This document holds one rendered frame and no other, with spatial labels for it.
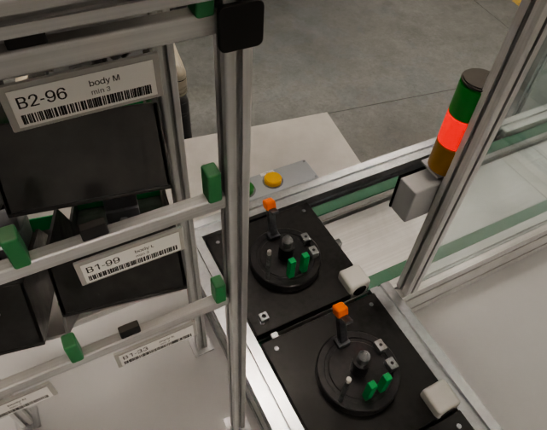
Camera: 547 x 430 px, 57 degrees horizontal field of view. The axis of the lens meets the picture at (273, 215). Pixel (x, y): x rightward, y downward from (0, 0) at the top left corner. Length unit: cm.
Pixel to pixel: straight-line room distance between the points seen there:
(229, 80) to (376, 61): 311
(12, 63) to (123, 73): 6
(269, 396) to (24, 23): 71
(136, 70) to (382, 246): 88
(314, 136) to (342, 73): 186
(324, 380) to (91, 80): 66
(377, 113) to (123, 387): 233
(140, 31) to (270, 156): 107
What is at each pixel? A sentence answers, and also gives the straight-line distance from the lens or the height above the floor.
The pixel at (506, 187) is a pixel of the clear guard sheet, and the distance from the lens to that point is 93.
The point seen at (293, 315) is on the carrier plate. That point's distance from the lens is 93.
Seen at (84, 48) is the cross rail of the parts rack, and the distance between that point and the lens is 30.
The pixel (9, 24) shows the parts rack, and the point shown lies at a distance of 29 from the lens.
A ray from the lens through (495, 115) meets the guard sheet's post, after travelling 70.
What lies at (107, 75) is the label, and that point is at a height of 161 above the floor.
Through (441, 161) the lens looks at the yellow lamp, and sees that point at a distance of 77.
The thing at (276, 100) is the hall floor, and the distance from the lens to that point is 298.
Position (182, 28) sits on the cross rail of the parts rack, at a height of 163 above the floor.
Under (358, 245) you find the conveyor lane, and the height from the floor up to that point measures 92.
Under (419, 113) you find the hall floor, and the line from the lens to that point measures 307.
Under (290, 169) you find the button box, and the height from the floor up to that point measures 96.
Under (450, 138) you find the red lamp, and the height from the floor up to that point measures 133.
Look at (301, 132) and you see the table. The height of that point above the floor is 86.
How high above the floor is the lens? 178
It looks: 50 degrees down
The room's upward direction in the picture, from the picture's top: 4 degrees clockwise
